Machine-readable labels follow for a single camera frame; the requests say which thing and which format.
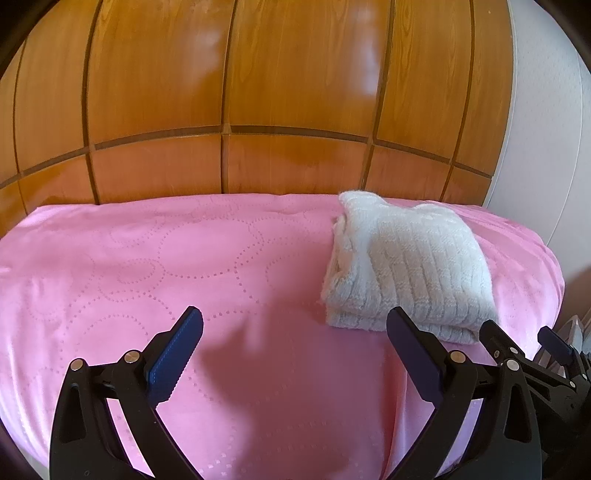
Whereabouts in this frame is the white upholstered panel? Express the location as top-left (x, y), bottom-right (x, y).
top-left (482, 0), bottom-right (591, 287)

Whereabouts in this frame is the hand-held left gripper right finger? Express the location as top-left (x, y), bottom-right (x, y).
top-left (387, 306), bottom-right (543, 480)

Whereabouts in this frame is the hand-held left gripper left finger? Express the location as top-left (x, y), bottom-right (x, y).
top-left (48, 305), bottom-right (205, 480)

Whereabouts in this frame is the pink quilted blanket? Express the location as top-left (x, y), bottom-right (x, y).
top-left (0, 194), bottom-right (566, 480)

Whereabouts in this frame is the wooden headboard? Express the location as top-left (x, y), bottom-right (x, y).
top-left (0, 0), bottom-right (515, 241)

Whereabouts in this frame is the white foam piece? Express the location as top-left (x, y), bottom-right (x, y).
top-left (556, 314), bottom-right (591, 357)

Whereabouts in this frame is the white knit sweater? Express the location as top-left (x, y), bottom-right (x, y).
top-left (318, 190), bottom-right (498, 346)

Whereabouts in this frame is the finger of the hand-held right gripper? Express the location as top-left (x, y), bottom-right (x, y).
top-left (479, 320), bottom-right (571, 398)
top-left (538, 325), bottom-right (591, 384)

